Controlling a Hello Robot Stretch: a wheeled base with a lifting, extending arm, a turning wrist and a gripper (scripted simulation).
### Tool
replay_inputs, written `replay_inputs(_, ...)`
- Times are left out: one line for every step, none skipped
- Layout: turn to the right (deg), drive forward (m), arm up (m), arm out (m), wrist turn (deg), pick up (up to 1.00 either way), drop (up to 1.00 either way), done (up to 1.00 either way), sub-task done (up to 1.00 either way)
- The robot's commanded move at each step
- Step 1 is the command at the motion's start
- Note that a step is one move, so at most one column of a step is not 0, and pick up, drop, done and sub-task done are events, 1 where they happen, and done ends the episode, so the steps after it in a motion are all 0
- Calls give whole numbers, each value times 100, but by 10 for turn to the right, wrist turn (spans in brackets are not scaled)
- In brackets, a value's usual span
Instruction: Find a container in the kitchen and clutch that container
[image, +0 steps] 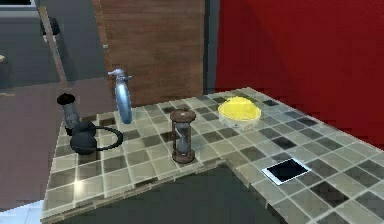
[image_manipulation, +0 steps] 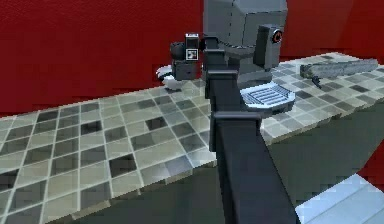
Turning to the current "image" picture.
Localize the tiled kitchen counter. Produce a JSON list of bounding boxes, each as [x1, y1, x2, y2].
[[39, 86, 384, 224]]

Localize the brown wooden hourglass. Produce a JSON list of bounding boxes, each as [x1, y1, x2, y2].
[[169, 109, 197, 165]]

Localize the bowl of yellow food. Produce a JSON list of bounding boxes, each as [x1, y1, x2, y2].
[[217, 95, 262, 130]]

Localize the blue spray bottle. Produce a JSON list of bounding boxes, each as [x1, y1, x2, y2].
[[107, 68, 134, 125]]

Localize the brown wooden room door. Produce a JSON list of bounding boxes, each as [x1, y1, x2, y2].
[[92, 0, 206, 108]]

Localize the white-framed black tablet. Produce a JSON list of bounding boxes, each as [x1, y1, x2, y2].
[[261, 157, 312, 186]]

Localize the black headphones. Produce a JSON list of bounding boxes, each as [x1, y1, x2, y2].
[[69, 121, 124, 156]]

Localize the grey pepper mill black cap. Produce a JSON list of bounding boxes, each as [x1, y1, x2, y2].
[[56, 92, 82, 137]]

